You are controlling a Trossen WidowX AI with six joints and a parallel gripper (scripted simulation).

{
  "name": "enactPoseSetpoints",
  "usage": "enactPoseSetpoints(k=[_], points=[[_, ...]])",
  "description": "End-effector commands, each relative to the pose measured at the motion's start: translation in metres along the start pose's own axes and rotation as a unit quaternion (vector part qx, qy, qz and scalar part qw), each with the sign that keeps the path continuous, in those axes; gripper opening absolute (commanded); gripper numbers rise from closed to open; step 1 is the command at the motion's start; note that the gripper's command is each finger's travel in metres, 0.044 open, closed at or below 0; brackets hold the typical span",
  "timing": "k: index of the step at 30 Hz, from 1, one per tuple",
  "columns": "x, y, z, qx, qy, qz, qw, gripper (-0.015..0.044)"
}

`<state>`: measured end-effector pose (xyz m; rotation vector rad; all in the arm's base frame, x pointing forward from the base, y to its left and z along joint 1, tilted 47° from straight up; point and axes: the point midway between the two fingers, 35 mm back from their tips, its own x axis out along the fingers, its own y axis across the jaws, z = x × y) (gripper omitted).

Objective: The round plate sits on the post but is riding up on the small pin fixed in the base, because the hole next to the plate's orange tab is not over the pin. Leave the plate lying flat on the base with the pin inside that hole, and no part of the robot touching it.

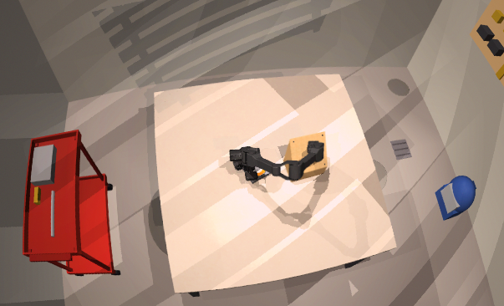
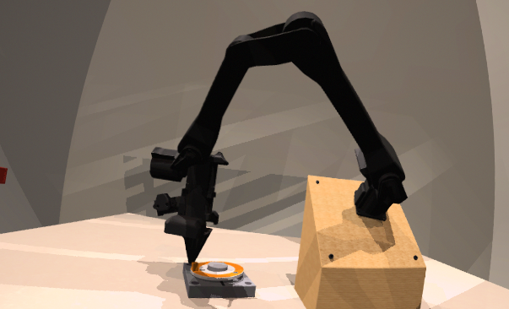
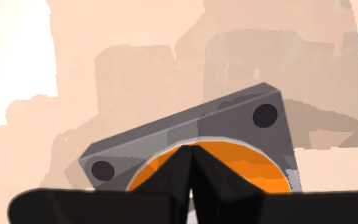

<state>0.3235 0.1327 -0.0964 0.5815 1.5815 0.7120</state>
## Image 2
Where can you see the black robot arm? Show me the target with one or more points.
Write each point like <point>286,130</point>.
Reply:
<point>303,40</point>

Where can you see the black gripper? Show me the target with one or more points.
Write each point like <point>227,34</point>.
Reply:
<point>192,225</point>

